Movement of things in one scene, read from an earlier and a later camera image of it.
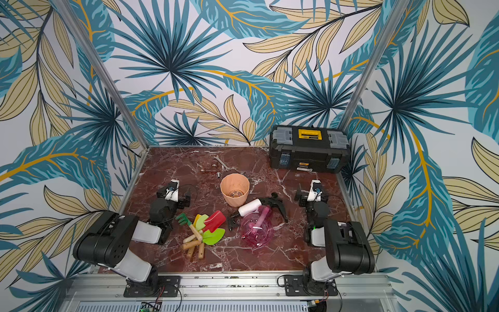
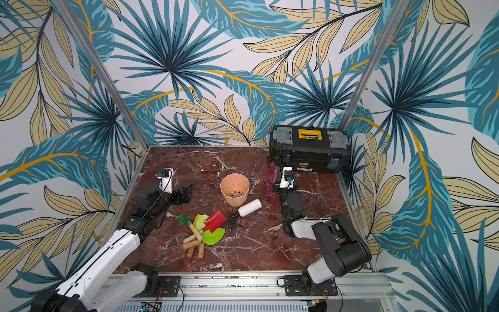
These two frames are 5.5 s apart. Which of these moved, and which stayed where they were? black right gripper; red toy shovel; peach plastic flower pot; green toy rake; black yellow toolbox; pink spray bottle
Moved: black right gripper; pink spray bottle
Stayed: peach plastic flower pot; green toy rake; red toy shovel; black yellow toolbox
